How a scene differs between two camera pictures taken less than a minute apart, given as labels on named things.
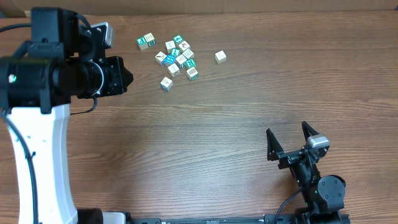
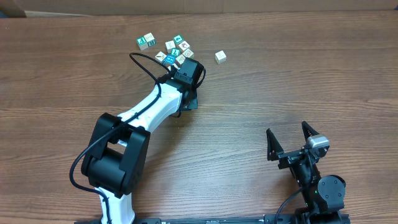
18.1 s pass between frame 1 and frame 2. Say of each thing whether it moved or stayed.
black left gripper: moved
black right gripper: stayed
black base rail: stayed
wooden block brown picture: stayed
